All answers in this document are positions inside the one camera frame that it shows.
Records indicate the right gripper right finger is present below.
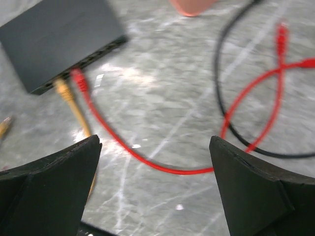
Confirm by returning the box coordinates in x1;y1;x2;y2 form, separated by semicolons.
209;136;315;236

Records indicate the black network switch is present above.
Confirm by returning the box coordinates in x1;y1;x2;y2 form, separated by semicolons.
0;0;127;95

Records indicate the black ethernet cable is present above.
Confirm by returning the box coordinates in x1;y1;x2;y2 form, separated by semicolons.
213;0;315;158

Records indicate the salmon plastic tray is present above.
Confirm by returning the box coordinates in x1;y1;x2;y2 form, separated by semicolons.
169;0;217;17

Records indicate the red ethernet cable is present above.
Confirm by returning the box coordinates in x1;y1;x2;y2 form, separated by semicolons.
220;22;315;153
70;68;215;175

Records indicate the yellow ethernet cable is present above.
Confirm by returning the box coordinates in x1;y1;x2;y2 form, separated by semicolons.
0;78;96;195

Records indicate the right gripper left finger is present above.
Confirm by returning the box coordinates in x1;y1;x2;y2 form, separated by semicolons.
0;135;102;236

